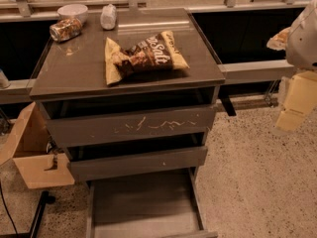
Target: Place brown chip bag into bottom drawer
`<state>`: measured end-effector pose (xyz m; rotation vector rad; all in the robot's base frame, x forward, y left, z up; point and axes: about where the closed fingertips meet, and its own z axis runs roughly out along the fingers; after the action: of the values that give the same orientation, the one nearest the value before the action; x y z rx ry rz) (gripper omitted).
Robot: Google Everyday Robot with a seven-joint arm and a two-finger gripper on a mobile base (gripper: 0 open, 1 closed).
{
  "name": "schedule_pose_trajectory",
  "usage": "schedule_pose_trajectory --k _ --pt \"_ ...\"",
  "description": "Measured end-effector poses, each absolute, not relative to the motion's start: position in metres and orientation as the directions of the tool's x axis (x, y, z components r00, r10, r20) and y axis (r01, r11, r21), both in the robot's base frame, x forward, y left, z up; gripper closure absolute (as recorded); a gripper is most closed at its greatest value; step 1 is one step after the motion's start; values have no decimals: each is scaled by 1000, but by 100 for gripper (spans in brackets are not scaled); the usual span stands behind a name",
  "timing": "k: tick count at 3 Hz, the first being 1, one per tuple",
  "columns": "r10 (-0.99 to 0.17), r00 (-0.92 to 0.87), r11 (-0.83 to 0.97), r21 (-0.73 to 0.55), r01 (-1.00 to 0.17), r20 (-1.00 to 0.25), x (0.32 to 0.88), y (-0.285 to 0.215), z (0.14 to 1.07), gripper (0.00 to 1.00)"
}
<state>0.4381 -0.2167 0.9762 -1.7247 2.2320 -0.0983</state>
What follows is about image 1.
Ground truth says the top drawer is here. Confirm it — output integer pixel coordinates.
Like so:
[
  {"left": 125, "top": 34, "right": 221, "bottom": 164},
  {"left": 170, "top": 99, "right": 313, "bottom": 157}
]
[{"left": 47, "top": 105, "right": 215, "bottom": 148}]

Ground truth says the bottom drawer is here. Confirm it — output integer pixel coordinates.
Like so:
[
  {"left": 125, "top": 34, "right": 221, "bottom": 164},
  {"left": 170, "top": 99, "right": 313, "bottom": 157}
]
[{"left": 85, "top": 169, "right": 218, "bottom": 238}]

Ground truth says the black stand base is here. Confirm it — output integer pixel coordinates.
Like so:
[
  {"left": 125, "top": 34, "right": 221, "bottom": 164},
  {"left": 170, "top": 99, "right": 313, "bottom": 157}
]
[{"left": 0, "top": 191, "right": 55, "bottom": 238}]

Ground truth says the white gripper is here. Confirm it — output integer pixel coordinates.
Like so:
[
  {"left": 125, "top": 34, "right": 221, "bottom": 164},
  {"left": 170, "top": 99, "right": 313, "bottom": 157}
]
[{"left": 266, "top": 0, "right": 317, "bottom": 132}]

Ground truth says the metal railing frame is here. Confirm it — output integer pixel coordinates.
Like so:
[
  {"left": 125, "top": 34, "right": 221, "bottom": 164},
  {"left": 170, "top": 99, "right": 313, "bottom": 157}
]
[{"left": 0, "top": 0, "right": 317, "bottom": 106}]

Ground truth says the open cardboard box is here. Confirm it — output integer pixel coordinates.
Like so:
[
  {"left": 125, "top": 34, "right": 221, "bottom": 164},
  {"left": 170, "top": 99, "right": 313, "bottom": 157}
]
[{"left": 0, "top": 102, "right": 74, "bottom": 188}]

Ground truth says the middle drawer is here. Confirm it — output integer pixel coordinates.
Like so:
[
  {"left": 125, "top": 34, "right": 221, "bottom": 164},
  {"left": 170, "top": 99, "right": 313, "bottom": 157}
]
[{"left": 68, "top": 146, "right": 208, "bottom": 181}]

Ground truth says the grey drawer cabinet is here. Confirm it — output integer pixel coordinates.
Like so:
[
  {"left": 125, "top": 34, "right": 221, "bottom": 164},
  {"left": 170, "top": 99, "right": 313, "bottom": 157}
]
[{"left": 29, "top": 7, "right": 227, "bottom": 238}]

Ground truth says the drawer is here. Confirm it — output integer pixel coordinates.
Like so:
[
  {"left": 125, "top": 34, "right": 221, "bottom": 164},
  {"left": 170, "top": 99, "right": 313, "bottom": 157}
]
[
  {"left": 68, "top": 146, "right": 208, "bottom": 181},
  {"left": 85, "top": 169, "right": 218, "bottom": 238},
  {"left": 47, "top": 105, "right": 215, "bottom": 148}
]

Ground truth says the white cup at left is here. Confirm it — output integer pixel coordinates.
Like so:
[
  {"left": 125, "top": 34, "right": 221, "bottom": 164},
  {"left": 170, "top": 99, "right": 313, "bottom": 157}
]
[{"left": 0, "top": 68, "right": 10, "bottom": 89}]

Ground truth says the black cable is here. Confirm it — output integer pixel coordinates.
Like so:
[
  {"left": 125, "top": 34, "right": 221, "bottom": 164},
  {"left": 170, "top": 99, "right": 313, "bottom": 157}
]
[{"left": 0, "top": 180, "right": 20, "bottom": 236}]

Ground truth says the brown chip bag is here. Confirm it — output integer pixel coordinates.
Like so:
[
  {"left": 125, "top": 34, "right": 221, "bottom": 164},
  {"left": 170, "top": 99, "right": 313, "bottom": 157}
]
[{"left": 105, "top": 31, "right": 189, "bottom": 85}]

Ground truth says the white bowl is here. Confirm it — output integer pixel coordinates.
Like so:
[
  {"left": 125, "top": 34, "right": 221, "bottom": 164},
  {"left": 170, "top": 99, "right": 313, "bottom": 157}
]
[{"left": 57, "top": 4, "right": 88, "bottom": 25}]

